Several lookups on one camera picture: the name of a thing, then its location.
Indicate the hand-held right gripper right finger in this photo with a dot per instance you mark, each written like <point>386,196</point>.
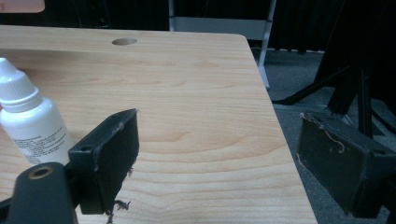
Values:
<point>339,161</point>

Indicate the grey metal stand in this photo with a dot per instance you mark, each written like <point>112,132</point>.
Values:
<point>249,31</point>

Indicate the white dropper bottle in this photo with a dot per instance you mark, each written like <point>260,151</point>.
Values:
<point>29,119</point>

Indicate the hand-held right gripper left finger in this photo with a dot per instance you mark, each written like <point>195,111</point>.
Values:
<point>107,158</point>

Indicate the light wooden board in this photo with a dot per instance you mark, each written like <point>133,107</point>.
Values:
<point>20,5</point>

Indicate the black tripod stand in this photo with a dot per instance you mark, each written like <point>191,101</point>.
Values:
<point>351,77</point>

